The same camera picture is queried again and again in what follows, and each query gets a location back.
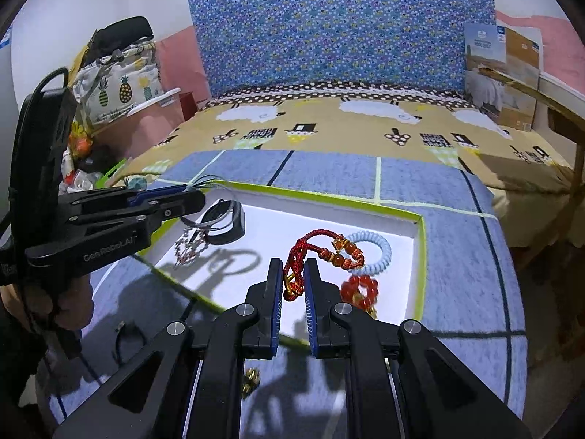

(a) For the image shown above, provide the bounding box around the black bag on top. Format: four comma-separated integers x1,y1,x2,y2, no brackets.
81,16,154,67

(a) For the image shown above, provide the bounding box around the left hand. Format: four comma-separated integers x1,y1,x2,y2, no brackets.
1,274,94,331

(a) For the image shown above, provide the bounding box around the pineapple print bag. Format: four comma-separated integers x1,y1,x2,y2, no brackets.
71,42,165,130

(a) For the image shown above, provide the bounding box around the green white shallow box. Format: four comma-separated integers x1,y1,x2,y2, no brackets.
141,183,426,346

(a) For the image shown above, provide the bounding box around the black smart band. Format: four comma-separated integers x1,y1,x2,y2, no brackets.
201,199,245,246

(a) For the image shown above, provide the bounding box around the blue floral headboard cover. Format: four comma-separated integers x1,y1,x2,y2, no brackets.
188,0,496,95

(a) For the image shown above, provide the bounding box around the yellow sheep pattern bedsheet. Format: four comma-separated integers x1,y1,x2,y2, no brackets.
125,81,573,247

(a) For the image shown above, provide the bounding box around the black cord bead hair tie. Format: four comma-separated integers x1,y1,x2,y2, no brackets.
111,321,148,367

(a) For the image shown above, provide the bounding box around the red cord knot bracelet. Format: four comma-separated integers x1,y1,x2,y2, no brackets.
282,229,367,303

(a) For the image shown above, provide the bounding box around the pink crystal bracelet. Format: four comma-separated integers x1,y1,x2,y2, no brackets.
172,227,210,267

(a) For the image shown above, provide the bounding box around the red bead bracelet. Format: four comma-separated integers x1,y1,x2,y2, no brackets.
340,274,381,318

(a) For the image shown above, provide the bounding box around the blue grey checked mat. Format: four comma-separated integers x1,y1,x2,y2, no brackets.
46,150,528,438

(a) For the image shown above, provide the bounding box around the quilt packaging cardboard box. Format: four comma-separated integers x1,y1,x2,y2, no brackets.
464,23,540,132

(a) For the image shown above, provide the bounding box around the light blue spiral hair tie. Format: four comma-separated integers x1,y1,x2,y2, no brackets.
344,231,394,277

